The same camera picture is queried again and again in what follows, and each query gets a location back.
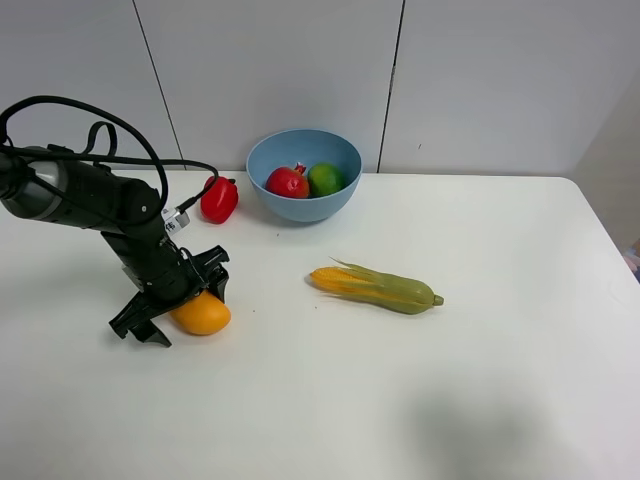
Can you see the green lime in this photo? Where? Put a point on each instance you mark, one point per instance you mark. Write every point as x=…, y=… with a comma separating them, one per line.
x=325, y=179

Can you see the yellow orange mango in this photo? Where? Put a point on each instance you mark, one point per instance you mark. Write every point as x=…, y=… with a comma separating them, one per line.
x=203, y=315

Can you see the light blue plastic bowl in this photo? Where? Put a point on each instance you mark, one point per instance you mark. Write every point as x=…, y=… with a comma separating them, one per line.
x=308, y=147

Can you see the red pomegranate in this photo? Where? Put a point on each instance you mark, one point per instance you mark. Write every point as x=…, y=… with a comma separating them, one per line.
x=289, y=182

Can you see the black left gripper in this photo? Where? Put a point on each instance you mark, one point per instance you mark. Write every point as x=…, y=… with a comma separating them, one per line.
x=167, y=277

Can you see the pink object at table edge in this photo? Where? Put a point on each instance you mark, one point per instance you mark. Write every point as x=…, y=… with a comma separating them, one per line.
x=632, y=257

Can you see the red bell pepper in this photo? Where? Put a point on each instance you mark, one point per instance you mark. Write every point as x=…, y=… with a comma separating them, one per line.
x=220, y=199

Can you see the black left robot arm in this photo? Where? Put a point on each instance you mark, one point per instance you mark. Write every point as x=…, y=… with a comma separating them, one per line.
x=41, y=185

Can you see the corn cob with green husk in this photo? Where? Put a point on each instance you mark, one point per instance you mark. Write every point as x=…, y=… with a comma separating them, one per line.
x=356, y=283

